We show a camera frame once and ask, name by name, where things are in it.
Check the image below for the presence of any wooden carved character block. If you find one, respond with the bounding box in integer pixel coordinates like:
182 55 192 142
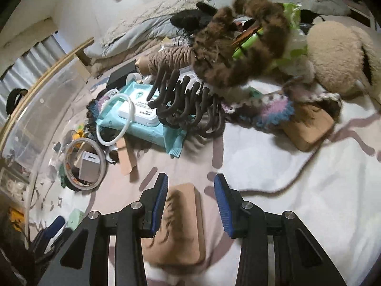
141 183 205 267

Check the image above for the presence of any wooden flat stick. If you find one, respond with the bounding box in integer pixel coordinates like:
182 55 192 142
116 138 137 176

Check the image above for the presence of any mint green round tape measure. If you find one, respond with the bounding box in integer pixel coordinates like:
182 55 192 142
66 209 85 231

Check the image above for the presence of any white charger cube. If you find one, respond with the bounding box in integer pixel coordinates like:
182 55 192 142
79 151 101 185

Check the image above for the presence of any teal wet wipes pack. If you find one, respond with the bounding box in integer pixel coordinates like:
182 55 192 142
95 81 187 158

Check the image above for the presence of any yellow small toy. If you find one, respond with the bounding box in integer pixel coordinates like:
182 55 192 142
71 123 86 141

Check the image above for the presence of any multicolour crochet piece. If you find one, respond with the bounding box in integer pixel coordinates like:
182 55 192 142
221 91 342 130

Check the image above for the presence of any dark brown claw hair clip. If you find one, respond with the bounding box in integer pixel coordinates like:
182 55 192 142
147 65 225 139

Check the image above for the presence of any black small box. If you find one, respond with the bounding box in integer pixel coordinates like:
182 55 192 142
106 60 136 90

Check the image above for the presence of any clear plastic storage bin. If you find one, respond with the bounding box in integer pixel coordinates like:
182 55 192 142
1 57 94 240

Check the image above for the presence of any green white snack bag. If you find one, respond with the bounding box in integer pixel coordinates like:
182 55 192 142
232 0 307 70

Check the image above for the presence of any brown yarn spool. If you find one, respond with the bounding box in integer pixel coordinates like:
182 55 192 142
135 46 193 76

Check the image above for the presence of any black cap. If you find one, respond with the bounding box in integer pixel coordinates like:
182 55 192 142
6 88 28 115

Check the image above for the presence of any grey curtain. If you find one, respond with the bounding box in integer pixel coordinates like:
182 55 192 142
1 33 66 125

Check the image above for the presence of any beige fluffy plush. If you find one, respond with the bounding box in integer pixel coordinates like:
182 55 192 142
307 21 380 101

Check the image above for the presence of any grey quilted blanket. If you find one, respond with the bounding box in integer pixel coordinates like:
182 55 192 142
85 0 350 59

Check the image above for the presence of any black fluffy item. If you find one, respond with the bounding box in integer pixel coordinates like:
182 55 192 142
170 1 218 34

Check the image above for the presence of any brown yarn cord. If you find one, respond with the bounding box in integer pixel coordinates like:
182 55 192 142
237 142 326 196

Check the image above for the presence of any white plastic ring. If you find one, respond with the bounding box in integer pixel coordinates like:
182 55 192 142
95 92 136 147

